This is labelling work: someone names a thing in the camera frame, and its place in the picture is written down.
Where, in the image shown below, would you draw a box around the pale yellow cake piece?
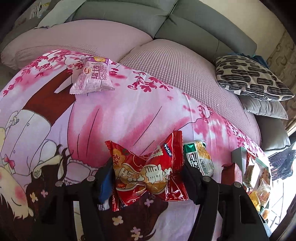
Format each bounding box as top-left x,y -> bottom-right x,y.
260,208 -> 269,220

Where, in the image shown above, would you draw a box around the orange yellow cake packet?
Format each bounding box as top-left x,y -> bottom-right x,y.
249,191 -> 261,212

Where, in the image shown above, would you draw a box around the beige white printed snack pouch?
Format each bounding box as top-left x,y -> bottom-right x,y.
256,178 -> 271,207

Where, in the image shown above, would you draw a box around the clear bag round bun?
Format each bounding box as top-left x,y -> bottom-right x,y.
243,162 -> 260,188

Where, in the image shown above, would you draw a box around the dark red snack box packet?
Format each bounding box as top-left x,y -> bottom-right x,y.
221,163 -> 242,185

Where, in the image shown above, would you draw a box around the tan red printed snack packet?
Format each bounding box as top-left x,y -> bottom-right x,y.
260,168 -> 271,185

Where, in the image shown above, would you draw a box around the long red bar packet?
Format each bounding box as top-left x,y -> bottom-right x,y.
246,151 -> 256,168

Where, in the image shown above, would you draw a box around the white green cracker packet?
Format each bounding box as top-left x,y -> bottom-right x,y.
183,140 -> 215,177

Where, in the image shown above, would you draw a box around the red candy shaped snack packet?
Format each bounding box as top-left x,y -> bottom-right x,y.
105,131 -> 189,211

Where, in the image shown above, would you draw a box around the pink swiss roll packet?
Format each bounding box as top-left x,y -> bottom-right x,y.
69,56 -> 115,95

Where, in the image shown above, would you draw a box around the teal cardboard tray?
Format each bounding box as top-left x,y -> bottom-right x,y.
231,146 -> 273,223

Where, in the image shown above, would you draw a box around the pink cartoon print cloth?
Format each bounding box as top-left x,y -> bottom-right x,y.
1,50 -> 266,240

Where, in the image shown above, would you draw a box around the grey pillow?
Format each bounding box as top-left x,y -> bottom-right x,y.
239,96 -> 288,120

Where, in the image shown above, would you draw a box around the black white patterned pillow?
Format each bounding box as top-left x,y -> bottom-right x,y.
215,54 -> 295,101

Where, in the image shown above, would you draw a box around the blue cloth behind pillow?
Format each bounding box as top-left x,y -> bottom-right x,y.
240,53 -> 269,69

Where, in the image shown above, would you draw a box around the patterned curtain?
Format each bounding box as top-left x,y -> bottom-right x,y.
267,31 -> 296,135

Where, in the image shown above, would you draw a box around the pink sofa seat cover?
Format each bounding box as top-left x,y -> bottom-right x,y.
1,20 -> 261,144

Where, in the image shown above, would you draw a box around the grey sofa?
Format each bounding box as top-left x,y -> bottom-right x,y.
4,1 -> 290,154

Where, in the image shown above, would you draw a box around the light grey cushion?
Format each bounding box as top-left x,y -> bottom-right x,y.
35,0 -> 86,29

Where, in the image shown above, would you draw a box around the books on sofa ledge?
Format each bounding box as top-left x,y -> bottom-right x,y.
14,0 -> 52,26

